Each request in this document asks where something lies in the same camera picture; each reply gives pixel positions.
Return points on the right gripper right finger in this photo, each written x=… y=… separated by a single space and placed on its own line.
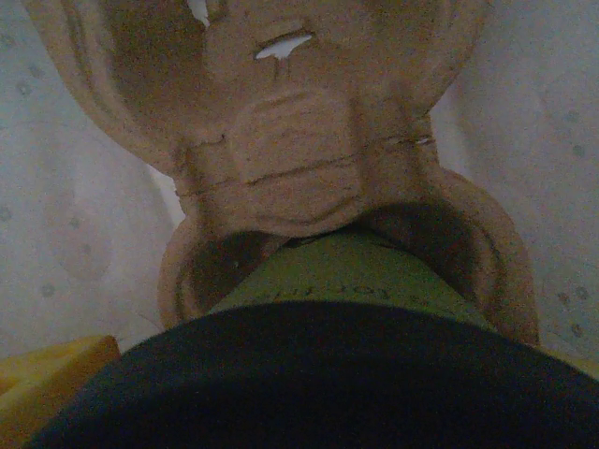
x=582 y=362

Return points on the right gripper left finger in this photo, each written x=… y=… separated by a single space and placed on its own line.
x=37 y=388

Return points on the green white paper cup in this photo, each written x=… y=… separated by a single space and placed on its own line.
x=355 y=271

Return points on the black plastic cup lid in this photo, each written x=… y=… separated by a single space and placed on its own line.
x=327 y=388

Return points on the brown pulp cup carrier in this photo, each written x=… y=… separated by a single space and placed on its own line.
x=290 y=140

